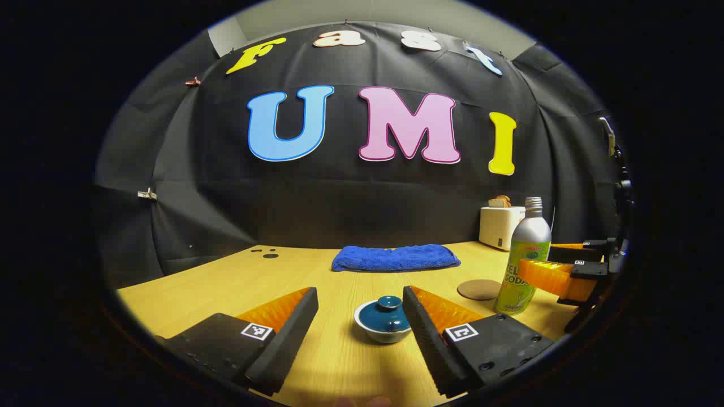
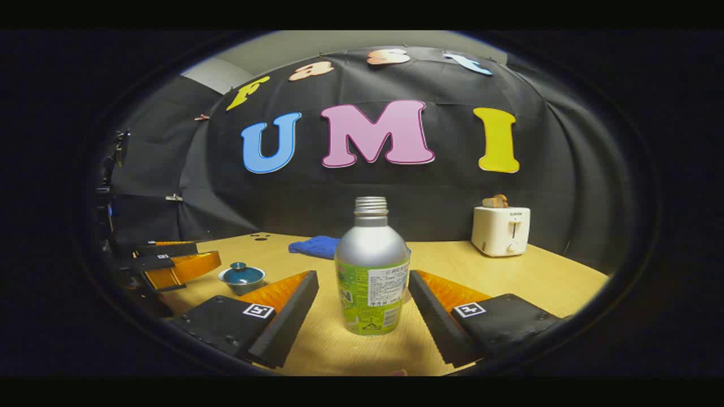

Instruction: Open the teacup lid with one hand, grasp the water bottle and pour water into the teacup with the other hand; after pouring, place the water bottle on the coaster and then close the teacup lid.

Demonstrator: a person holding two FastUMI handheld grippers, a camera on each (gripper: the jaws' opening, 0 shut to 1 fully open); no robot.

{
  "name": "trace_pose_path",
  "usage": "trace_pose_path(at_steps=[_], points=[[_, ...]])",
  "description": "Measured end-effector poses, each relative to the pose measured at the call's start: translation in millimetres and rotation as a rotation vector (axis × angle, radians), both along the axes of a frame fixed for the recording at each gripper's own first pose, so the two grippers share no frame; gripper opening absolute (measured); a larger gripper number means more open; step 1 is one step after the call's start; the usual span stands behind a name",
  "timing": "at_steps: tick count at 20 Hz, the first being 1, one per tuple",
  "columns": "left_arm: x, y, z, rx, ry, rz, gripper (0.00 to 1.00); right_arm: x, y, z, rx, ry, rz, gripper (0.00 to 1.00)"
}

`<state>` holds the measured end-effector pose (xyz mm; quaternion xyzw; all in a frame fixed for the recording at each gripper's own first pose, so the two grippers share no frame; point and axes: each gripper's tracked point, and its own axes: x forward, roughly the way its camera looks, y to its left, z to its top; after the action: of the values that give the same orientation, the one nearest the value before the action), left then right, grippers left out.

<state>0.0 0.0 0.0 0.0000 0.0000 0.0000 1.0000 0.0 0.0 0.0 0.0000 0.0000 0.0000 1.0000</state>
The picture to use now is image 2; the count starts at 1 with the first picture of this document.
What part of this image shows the black backdrop cloth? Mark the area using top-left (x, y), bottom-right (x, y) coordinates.
top-left (110, 46), bottom-right (634, 275)

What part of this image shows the teal teacup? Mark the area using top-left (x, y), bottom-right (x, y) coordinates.
top-left (218, 267), bottom-right (266, 296)

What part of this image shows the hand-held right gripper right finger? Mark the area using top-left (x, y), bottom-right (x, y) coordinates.
top-left (408, 270), bottom-right (566, 368)

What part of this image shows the white toaster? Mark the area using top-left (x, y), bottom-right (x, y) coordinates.
top-left (471, 206), bottom-right (531, 258)

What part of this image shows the blue towel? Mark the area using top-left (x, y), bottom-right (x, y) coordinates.
top-left (288, 235), bottom-right (412, 261)

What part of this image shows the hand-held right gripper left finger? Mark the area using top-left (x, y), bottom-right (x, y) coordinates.
top-left (173, 270), bottom-right (320, 370)

